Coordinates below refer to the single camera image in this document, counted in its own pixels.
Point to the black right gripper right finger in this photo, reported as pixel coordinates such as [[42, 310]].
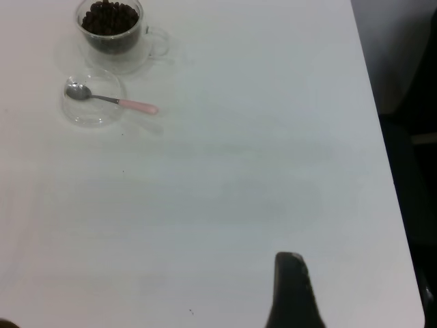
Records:
[[293, 297]]

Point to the clear round glass dish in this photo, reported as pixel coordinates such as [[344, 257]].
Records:
[[92, 114]]

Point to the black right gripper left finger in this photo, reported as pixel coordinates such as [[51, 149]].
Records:
[[6, 324]]

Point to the dark coffee beans pile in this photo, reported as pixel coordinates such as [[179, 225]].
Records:
[[109, 20]]

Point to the clear double-wall glass cup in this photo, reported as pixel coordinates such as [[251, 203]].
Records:
[[112, 59]]

